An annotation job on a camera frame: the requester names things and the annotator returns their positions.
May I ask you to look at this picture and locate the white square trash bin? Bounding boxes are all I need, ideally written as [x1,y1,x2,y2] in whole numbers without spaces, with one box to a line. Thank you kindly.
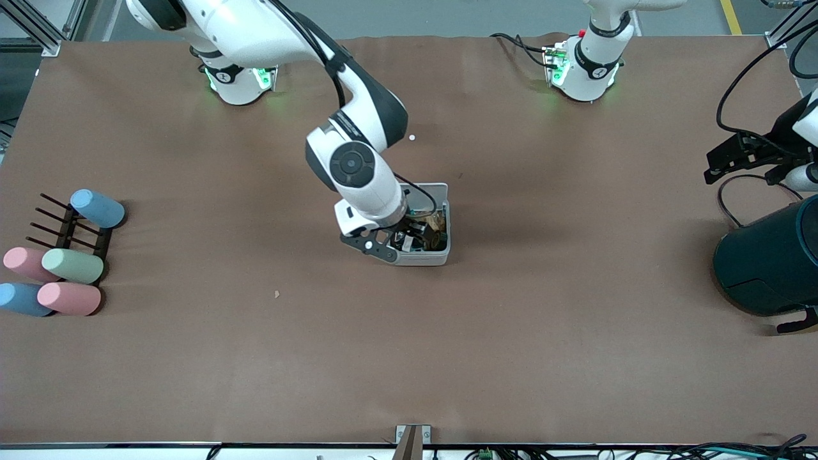
[383,183,452,267]

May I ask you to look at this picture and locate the clear bag of yellow snacks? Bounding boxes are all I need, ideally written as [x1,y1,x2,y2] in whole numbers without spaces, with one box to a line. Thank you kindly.
[427,214,448,251]

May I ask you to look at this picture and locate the dark teal round container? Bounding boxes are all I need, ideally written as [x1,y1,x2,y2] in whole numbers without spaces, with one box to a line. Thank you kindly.
[713,195,818,317]

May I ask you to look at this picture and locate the brown paper table cover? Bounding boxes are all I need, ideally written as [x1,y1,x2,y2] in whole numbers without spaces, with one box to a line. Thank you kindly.
[0,32,818,447]

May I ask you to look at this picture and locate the black curved stand foot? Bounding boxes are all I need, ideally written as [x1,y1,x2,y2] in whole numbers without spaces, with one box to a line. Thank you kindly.
[776,307,818,334]

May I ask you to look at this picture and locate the blue plastic cup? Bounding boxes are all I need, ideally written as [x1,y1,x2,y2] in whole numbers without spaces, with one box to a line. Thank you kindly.
[69,188,127,229]
[0,282,56,318]

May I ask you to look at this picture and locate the green plastic cup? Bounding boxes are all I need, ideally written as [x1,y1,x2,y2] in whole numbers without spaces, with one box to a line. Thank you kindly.
[42,248,105,286]

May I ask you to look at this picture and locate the black cup rack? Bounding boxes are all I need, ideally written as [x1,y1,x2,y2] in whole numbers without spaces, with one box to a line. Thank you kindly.
[29,193,114,286]

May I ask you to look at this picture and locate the pink plastic cup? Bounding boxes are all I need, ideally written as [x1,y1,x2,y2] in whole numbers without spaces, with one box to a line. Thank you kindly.
[3,247,61,283]
[36,282,103,317]

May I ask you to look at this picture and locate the long black looping cable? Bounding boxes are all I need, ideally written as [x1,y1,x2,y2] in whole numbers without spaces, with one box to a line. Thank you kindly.
[715,19,818,155]

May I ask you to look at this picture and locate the black cable loop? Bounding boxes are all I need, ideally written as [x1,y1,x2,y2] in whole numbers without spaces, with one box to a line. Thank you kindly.
[717,174,805,229]

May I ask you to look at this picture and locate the short black cable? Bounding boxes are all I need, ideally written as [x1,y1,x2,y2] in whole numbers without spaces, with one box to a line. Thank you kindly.
[789,37,818,81]

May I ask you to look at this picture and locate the aluminium frame profile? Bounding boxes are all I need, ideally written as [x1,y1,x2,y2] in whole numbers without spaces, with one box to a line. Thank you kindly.
[764,0,818,49]
[0,0,88,56]

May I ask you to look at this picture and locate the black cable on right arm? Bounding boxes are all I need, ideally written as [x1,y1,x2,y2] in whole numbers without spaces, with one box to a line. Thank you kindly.
[272,0,350,109]

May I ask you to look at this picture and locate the black cable at left arm base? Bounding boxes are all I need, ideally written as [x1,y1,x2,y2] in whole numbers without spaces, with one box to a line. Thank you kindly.
[490,32,558,68]

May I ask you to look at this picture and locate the black cable tangle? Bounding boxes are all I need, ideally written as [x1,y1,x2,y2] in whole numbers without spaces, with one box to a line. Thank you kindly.
[639,434,818,460]

